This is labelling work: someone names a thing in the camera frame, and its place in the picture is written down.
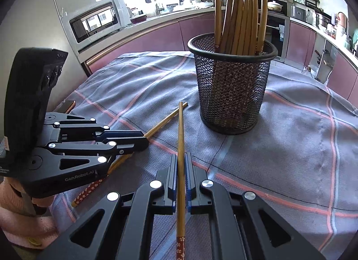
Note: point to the beige casserole pot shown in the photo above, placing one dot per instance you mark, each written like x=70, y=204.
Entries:
x=275, y=6

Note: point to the person's left forearm pink sleeve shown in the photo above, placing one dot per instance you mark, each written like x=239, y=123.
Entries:
x=16, y=221

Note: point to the mint green stand mixer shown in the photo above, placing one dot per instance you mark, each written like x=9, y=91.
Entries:
x=355, y=42

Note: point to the silver metal container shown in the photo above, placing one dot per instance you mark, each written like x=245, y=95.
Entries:
x=298, y=13

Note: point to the pink kettle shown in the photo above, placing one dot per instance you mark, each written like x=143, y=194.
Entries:
x=342, y=21

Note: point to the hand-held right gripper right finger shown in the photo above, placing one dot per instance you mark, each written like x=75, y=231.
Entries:
x=188, y=181

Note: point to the group of wooden chopsticks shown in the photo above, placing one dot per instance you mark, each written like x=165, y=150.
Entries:
x=243, y=25

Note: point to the wooden chopstick floral end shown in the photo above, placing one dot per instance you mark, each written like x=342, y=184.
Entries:
x=165, y=123
x=181, y=137

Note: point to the black built-in oven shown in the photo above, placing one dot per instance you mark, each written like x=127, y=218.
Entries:
x=281, y=46

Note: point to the black mesh utensil holder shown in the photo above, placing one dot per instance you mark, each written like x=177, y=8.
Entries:
x=232, y=95

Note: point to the pink kitchen cabinets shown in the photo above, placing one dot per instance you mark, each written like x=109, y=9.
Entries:
x=156, y=39

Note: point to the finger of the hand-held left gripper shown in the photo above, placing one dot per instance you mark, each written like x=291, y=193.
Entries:
x=134, y=145
x=125, y=134

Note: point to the silver microwave oven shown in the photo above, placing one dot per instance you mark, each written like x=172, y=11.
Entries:
x=95, y=22

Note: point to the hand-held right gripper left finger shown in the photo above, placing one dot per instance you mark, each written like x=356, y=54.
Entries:
x=174, y=176

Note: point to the brown phone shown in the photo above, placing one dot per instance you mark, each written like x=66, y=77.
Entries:
x=67, y=106

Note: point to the purple plaid tablecloth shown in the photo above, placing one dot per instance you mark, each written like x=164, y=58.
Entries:
x=293, y=142

